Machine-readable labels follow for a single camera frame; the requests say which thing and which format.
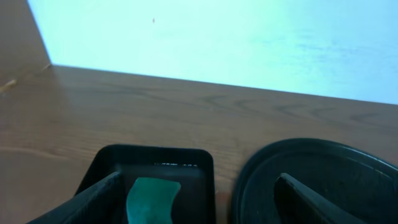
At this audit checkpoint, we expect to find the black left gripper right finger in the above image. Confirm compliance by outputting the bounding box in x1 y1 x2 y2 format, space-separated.
274 173 363 224

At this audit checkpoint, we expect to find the green yellow sponge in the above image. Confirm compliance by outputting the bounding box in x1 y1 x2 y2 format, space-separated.
126 177 181 224

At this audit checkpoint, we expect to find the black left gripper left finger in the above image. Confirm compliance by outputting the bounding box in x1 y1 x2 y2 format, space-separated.
29 172 124 224

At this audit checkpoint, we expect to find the black round tray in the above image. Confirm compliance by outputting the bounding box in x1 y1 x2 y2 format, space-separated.
230 138 397 223

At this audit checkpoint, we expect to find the black rectangular tray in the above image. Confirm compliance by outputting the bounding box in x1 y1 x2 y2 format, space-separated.
77 144 216 223

